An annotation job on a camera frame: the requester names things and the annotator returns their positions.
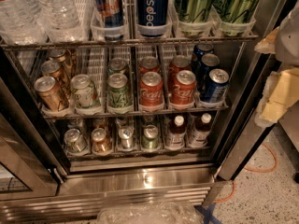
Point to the front green can middle shelf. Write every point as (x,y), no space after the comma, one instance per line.
(118,91)

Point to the blue pepsi can top shelf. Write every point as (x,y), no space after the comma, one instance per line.
(151,17)

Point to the green tall can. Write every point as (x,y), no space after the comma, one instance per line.
(234,12)
(193,16)

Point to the clear water bottle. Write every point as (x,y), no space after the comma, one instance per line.
(18,26)
(61,20)

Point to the left green tall can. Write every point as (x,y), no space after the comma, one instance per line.
(193,16)

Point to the clear plastic bag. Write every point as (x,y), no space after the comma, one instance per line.
(153,213)

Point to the brown bottle white cap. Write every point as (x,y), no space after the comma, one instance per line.
(175,133)
(200,131)

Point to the left clear water bottle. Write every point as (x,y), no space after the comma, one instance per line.
(18,26)

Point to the front gold can middle shelf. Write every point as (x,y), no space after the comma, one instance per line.
(51,94)

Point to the white green can shelf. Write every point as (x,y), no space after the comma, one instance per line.
(75,140)
(84,91)

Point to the back green can middle shelf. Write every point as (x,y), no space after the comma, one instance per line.
(117,65)

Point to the blue tape on floor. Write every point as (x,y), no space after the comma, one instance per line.
(207,213)

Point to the back left red cola can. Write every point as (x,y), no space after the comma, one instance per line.
(149,64)

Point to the blue silver energy drink can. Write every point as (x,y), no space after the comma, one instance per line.
(109,14)

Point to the front left red cola can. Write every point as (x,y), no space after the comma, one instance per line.
(151,89)

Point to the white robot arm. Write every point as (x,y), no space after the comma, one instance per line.
(287,41)

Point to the back gold can middle shelf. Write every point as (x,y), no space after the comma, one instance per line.
(64,57)

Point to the white green can bottom shelf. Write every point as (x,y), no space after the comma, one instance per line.
(75,140)

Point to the slim silver can bottom shelf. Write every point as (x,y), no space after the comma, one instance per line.
(126,134)

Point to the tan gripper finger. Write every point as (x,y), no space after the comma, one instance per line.
(281,91)
(267,44)

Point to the stainless steel fridge door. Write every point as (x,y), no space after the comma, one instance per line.
(245,145)

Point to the front right red cola can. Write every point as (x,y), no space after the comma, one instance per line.
(183,87)

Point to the red cola can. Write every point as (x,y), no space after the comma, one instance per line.
(151,89)
(183,87)
(178,63)
(149,64)

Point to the right clear water bottle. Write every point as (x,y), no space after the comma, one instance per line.
(61,20)

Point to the gold can shelf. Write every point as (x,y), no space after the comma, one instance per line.
(51,94)
(55,69)
(101,141)
(64,57)

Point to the front blue can middle shelf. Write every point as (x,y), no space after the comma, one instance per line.
(216,85)

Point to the back blue can middle shelf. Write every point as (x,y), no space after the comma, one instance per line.
(199,51)

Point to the right green tall can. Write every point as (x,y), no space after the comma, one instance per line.
(234,12)

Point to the white green can middle shelf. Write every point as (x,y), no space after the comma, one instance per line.
(84,91)

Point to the gold can bottom shelf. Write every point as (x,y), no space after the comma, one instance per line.
(101,141)

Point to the back right red cola can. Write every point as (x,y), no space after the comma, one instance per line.
(178,63)

